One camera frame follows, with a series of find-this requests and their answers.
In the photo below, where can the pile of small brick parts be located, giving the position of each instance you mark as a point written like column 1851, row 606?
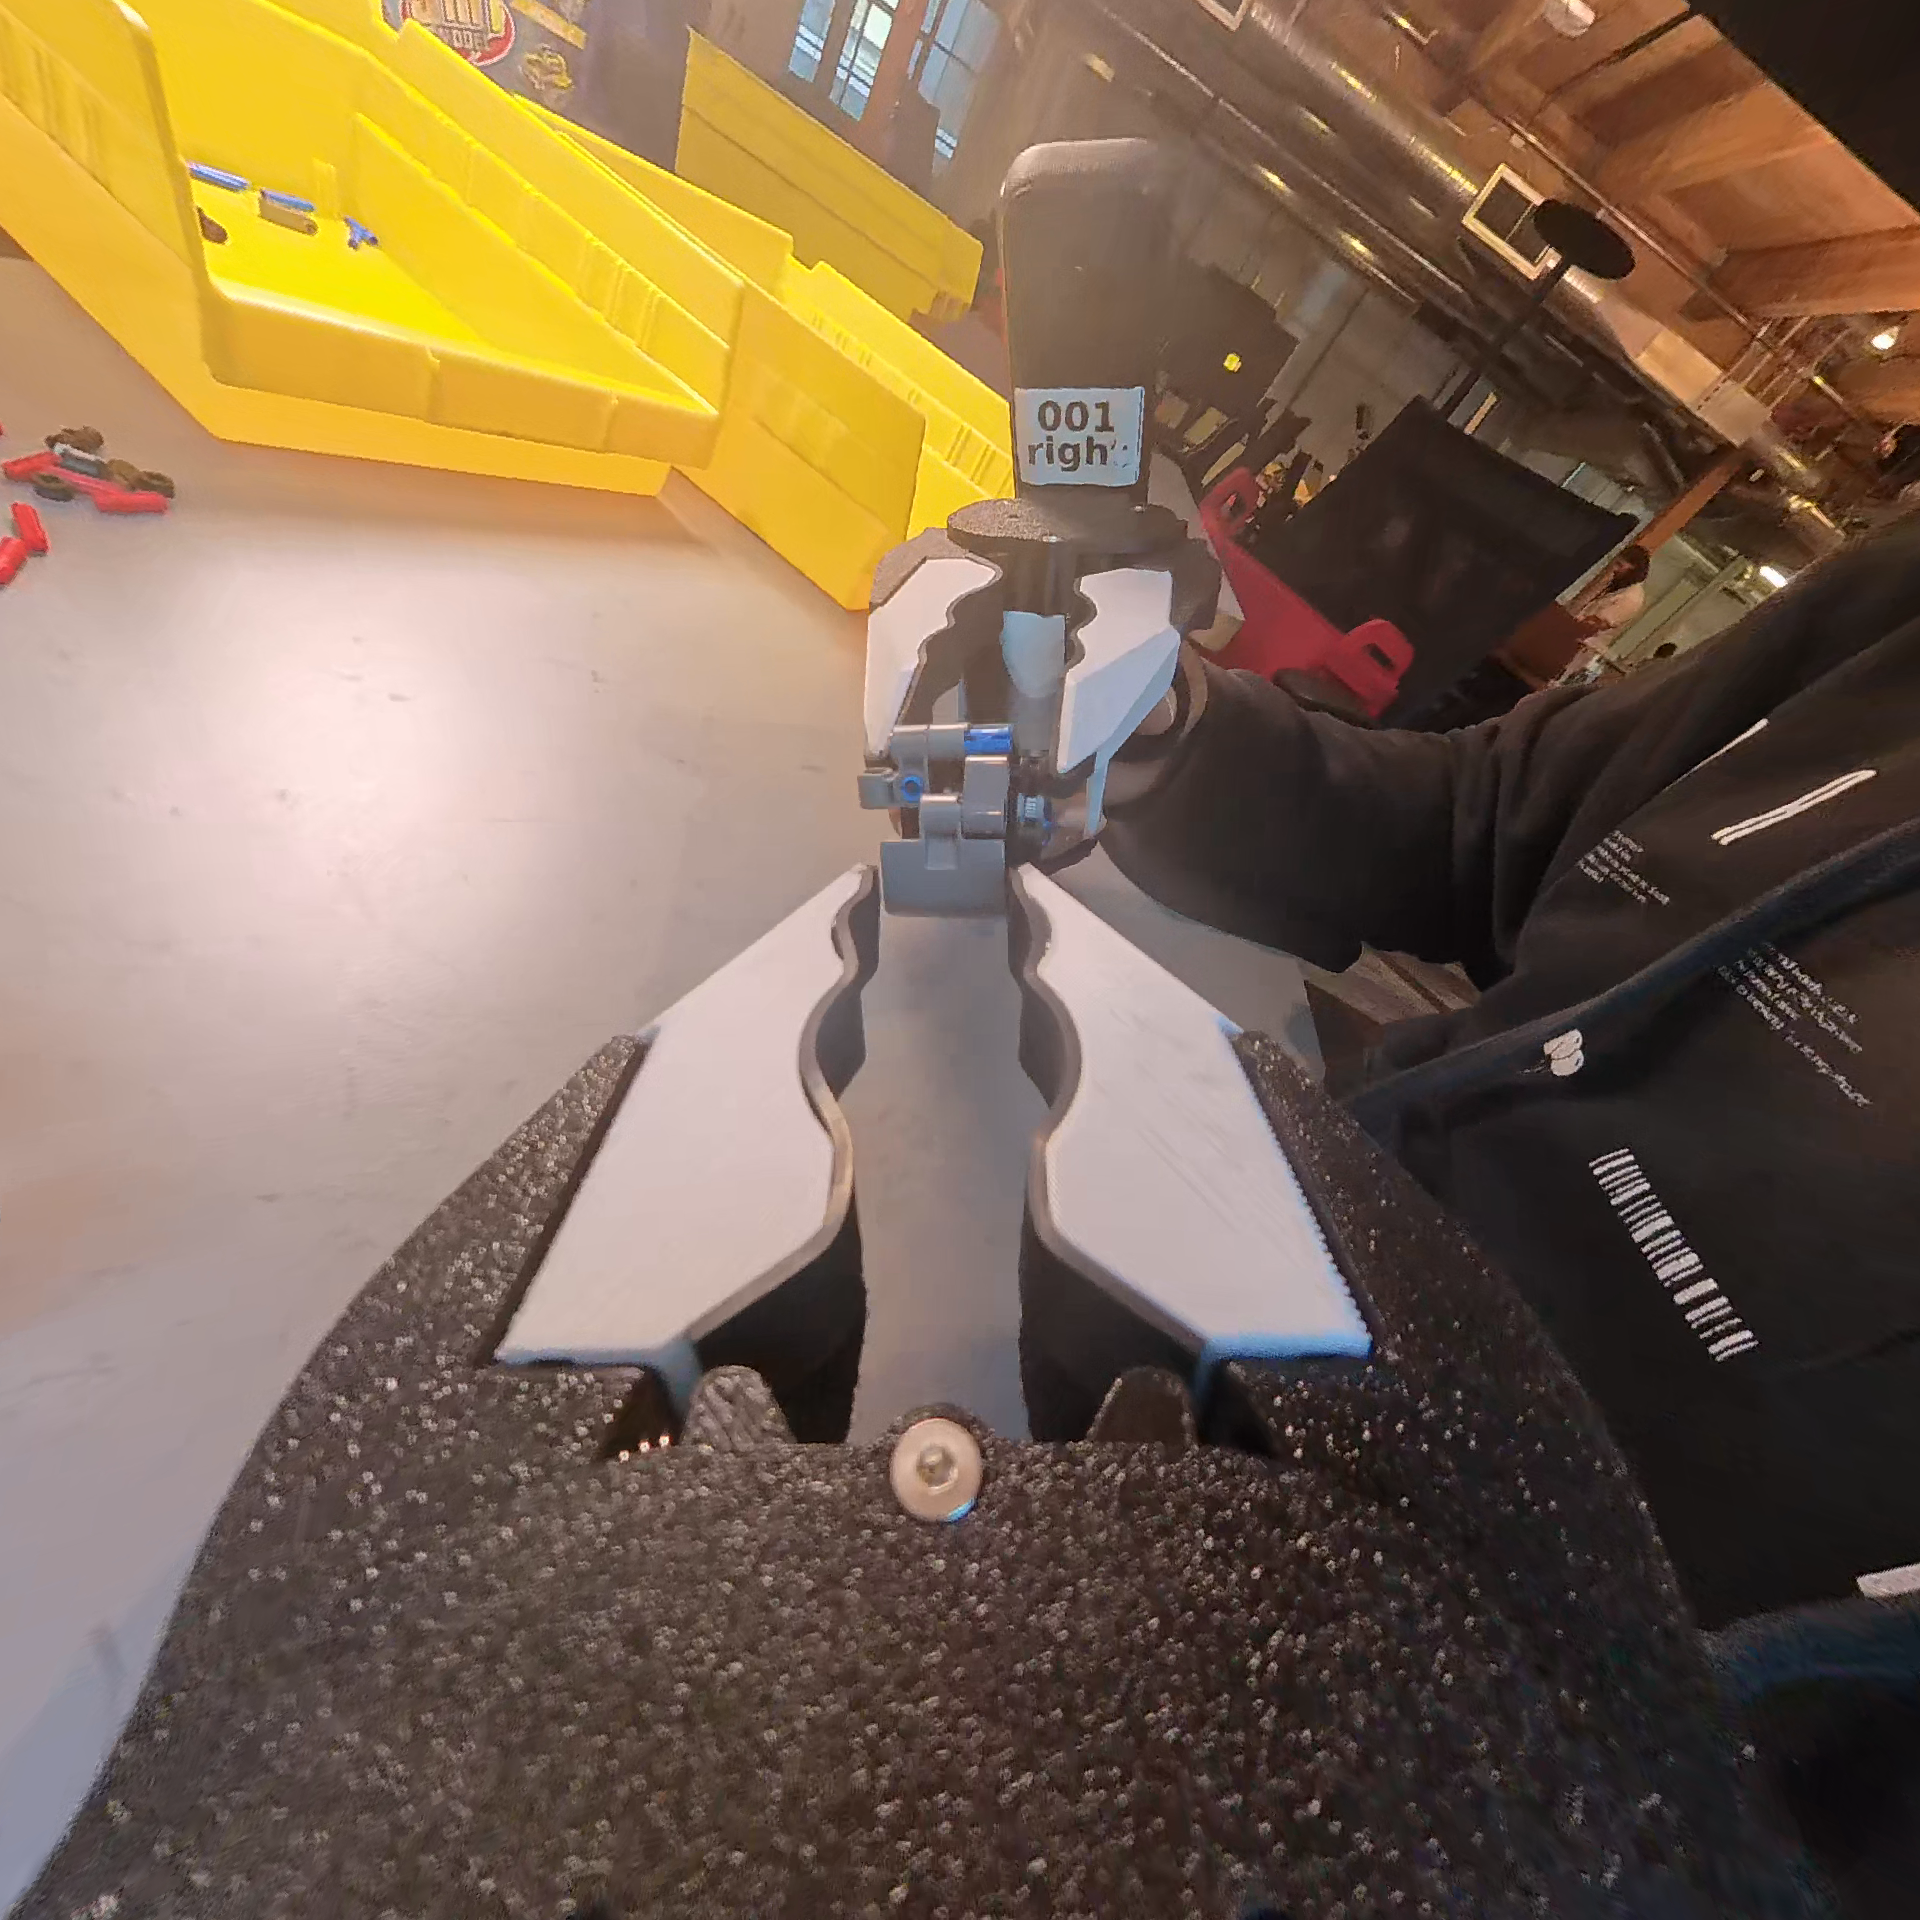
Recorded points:
column 91, row 481

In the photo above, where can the person's right forearm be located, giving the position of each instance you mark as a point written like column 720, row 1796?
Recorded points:
column 1349, row 811

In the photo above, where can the paned window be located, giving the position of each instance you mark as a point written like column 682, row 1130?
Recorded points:
column 841, row 44
column 953, row 76

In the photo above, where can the grey brick wheel assembly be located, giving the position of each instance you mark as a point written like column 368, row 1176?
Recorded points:
column 946, row 875

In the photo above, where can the blue robot kit box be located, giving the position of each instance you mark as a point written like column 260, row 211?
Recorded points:
column 464, row 38

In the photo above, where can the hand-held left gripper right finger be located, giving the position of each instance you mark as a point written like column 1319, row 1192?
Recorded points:
column 1187, row 1186

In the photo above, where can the yellow plastic bin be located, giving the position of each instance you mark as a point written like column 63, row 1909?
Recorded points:
column 452, row 362
column 811, row 166
column 811, row 451

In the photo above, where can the grey desk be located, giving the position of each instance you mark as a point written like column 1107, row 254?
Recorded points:
column 377, row 899

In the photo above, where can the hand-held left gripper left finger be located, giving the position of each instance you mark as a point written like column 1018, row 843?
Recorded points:
column 689, row 1186

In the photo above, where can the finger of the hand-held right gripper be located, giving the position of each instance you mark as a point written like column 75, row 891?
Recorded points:
column 1125, row 660
column 916, row 646

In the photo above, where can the red chair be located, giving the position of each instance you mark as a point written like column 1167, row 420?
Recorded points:
column 1303, row 630

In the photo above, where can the person's black hoodie torso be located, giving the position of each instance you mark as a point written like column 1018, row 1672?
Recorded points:
column 1651, row 1125

